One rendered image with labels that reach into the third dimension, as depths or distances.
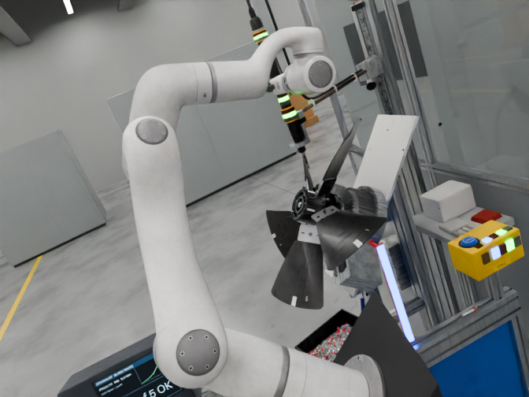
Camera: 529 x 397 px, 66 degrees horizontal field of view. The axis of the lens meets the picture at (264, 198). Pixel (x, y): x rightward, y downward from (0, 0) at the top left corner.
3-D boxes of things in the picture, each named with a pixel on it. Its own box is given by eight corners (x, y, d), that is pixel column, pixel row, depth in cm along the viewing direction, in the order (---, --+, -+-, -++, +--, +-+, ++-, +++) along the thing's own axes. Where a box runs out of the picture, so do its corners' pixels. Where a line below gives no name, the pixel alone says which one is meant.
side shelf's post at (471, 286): (494, 370, 199) (456, 221, 174) (501, 376, 195) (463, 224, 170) (488, 374, 198) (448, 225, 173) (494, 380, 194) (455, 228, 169)
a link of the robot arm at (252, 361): (277, 417, 72) (146, 376, 67) (247, 399, 89) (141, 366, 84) (295, 346, 76) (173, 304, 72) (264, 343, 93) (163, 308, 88)
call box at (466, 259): (497, 248, 124) (490, 218, 121) (526, 260, 115) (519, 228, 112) (454, 272, 122) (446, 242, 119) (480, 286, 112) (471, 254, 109)
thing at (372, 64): (370, 76, 180) (364, 57, 177) (385, 72, 175) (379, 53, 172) (360, 83, 173) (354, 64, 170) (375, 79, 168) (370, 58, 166)
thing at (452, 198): (450, 198, 187) (445, 177, 184) (477, 207, 172) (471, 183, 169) (419, 215, 184) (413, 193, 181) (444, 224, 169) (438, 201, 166)
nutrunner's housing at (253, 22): (301, 150, 137) (249, 9, 123) (310, 148, 134) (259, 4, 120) (294, 154, 134) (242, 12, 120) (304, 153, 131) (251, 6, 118)
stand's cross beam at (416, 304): (419, 302, 180) (417, 295, 179) (426, 307, 176) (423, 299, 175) (383, 323, 177) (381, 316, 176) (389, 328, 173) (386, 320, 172)
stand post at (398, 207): (452, 386, 199) (387, 172, 165) (465, 398, 191) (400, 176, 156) (444, 391, 199) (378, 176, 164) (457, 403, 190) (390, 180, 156)
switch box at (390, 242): (417, 268, 190) (405, 227, 183) (430, 276, 182) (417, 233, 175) (390, 283, 188) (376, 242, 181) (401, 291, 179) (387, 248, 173)
